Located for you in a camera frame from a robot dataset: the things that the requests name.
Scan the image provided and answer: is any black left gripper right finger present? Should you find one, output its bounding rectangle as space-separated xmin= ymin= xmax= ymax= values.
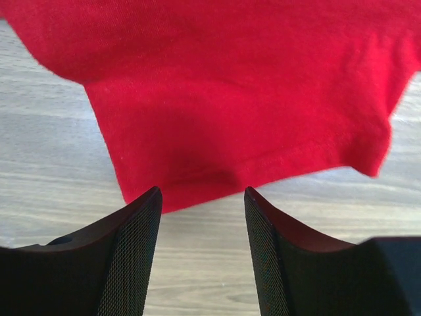
xmin=244 ymin=188 xmax=420 ymax=315

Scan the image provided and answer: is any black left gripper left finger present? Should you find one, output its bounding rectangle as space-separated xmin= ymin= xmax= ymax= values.
xmin=1 ymin=187 xmax=162 ymax=315

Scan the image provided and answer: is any red t-shirt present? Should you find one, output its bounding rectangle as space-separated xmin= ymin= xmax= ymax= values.
xmin=1 ymin=1 xmax=420 ymax=212

